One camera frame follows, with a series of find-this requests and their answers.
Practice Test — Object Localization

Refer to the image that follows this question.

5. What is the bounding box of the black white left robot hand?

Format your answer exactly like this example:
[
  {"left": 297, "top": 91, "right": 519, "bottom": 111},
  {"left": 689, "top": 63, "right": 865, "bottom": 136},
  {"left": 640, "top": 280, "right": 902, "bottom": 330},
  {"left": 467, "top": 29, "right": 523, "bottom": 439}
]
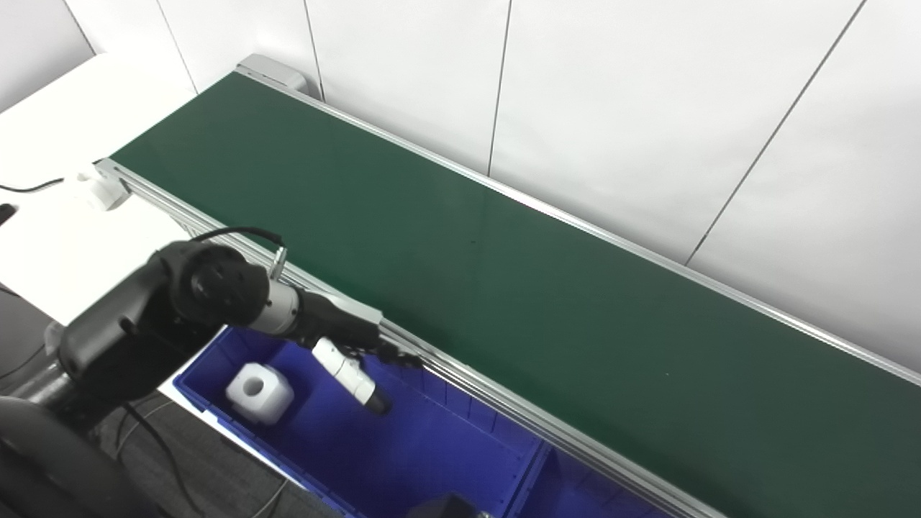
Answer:
[{"left": 291, "top": 288, "right": 425, "bottom": 417}]

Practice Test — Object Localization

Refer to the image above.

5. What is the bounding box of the white block part with hole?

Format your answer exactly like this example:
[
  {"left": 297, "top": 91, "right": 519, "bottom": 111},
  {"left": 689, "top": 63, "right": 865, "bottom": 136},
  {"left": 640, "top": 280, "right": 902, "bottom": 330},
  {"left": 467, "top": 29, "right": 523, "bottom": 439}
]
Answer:
[{"left": 225, "top": 363, "right": 296, "bottom": 425}]

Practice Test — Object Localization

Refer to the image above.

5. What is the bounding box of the blue plastic bin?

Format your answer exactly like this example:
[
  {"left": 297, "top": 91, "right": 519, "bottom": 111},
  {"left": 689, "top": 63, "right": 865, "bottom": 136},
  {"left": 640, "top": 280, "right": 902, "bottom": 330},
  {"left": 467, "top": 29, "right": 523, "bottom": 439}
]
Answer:
[
  {"left": 173, "top": 325, "right": 555, "bottom": 518},
  {"left": 514, "top": 446, "right": 677, "bottom": 518}
]

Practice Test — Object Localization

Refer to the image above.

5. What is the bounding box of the green conveyor belt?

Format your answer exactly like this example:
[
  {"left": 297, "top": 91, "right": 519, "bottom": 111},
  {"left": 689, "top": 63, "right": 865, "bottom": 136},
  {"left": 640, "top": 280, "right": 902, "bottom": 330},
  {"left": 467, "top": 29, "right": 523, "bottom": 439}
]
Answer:
[
  {"left": 94, "top": 54, "right": 921, "bottom": 518},
  {"left": 110, "top": 71, "right": 921, "bottom": 518}
]

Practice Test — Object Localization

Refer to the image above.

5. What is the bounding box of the black plastic part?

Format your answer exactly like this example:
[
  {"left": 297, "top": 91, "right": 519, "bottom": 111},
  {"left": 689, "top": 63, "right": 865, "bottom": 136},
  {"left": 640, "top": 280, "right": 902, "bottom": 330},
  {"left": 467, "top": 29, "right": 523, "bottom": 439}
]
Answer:
[{"left": 407, "top": 493, "right": 490, "bottom": 518}]

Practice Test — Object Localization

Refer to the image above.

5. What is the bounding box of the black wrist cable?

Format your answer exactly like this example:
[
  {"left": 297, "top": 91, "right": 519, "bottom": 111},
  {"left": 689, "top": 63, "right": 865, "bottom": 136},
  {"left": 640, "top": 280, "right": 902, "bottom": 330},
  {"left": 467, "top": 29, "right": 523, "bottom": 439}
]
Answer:
[{"left": 189, "top": 227, "right": 289, "bottom": 281}]

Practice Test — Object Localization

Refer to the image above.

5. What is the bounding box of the black floor cable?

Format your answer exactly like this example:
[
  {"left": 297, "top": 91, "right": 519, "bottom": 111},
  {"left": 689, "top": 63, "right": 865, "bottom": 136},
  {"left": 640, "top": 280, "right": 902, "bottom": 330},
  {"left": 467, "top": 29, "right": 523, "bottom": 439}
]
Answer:
[{"left": 119, "top": 403, "right": 209, "bottom": 518}]

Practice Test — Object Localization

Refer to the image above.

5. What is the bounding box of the white conveyor corner bracket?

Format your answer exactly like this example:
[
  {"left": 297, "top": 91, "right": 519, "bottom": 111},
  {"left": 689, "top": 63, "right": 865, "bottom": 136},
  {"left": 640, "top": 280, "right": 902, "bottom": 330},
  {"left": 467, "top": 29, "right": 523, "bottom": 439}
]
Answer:
[{"left": 76, "top": 169, "right": 132, "bottom": 212}]

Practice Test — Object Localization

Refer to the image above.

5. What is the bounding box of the thin black table cable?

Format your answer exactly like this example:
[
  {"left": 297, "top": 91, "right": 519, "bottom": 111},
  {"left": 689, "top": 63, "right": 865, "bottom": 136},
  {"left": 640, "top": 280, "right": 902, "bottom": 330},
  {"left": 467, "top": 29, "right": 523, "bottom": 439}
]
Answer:
[{"left": 0, "top": 176, "right": 65, "bottom": 194}]

